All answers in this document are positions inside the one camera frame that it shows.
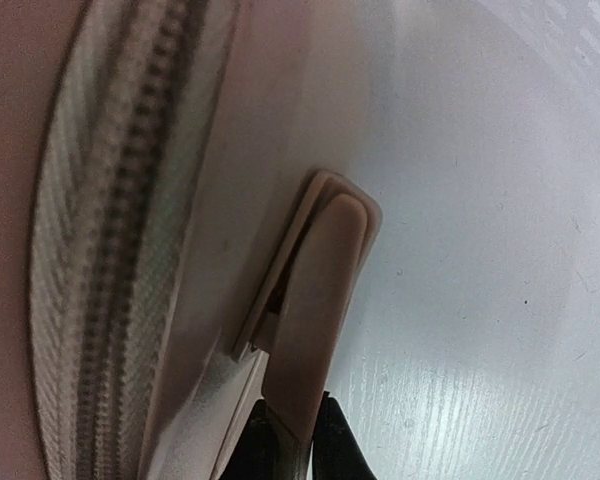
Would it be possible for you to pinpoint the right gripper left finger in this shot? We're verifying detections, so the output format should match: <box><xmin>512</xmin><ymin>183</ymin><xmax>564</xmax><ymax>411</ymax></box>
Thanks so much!
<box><xmin>229</xmin><ymin>399</ymin><xmax>305</xmax><ymax>480</ymax></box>

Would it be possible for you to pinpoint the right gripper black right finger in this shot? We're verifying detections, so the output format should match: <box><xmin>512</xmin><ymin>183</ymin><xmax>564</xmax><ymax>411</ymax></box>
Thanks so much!
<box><xmin>311</xmin><ymin>392</ymin><xmax>375</xmax><ymax>480</ymax></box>

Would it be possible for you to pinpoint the pink hard-shell suitcase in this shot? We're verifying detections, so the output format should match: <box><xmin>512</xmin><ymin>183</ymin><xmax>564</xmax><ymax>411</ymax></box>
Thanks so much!
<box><xmin>0</xmin><ymin>1</ymin><xmax>381</xmax><ymax>479</ymax></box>

